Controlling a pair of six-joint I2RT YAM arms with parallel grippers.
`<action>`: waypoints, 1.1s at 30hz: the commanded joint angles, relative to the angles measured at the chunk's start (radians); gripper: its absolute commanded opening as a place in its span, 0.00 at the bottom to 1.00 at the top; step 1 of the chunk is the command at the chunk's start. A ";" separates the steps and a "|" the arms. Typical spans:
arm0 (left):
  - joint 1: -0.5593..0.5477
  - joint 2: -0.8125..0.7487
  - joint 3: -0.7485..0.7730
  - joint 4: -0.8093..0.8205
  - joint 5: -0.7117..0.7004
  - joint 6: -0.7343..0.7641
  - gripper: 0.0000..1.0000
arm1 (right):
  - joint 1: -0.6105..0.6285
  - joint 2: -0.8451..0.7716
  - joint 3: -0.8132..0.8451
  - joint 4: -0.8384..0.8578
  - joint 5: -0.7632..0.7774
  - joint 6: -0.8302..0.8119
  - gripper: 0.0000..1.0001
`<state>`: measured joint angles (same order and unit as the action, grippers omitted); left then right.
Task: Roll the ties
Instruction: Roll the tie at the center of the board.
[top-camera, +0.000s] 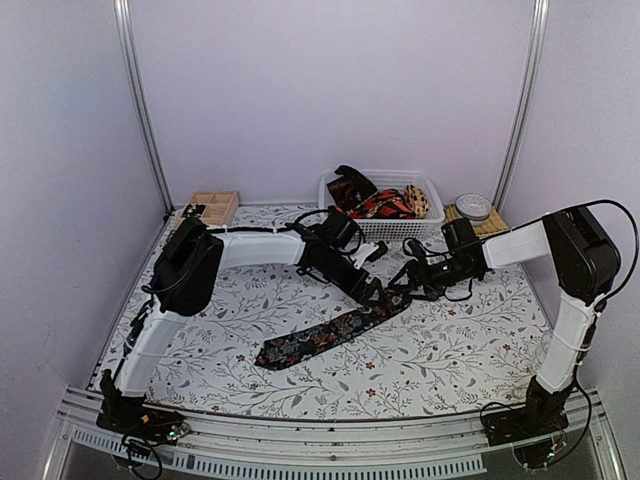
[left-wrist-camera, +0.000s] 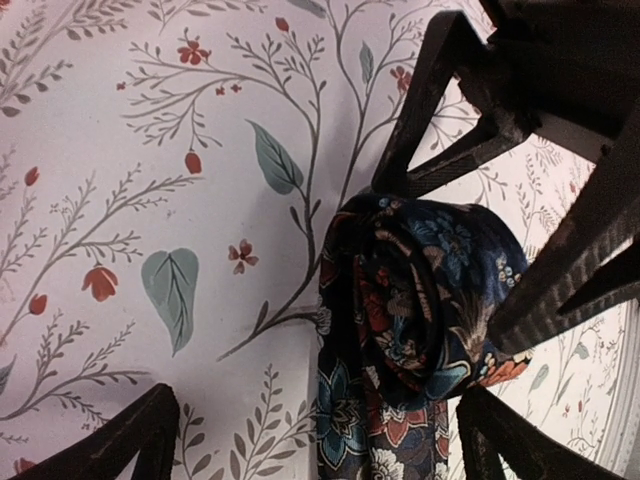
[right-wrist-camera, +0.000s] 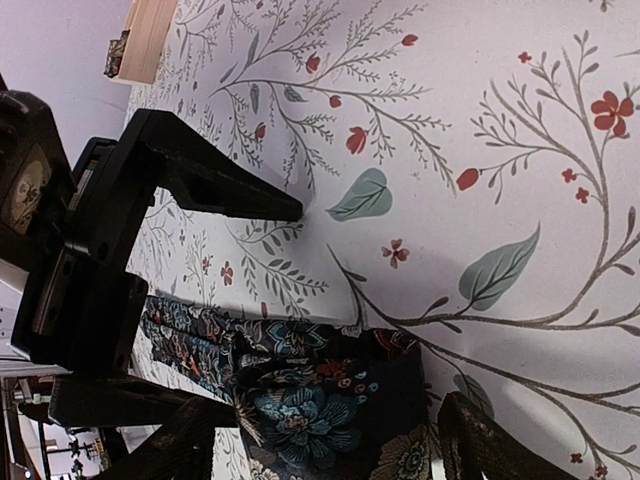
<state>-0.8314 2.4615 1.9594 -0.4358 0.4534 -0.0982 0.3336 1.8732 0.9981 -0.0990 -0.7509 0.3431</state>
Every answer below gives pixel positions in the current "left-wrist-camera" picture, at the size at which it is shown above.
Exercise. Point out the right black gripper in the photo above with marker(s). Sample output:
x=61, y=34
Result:
x=566, y=71

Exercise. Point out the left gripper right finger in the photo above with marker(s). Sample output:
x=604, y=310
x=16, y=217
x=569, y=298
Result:
x=492, y=433

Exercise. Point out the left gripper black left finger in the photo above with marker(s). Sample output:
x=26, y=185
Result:
x=138, y=442

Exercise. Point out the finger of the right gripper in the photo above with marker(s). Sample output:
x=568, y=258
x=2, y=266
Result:
x=589, y=264

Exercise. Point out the dark floral tie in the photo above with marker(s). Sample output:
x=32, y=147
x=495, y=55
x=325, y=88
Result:
x=407, y=287

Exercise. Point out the floral tablecloth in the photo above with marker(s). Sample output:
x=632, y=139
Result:
x=169, y=172

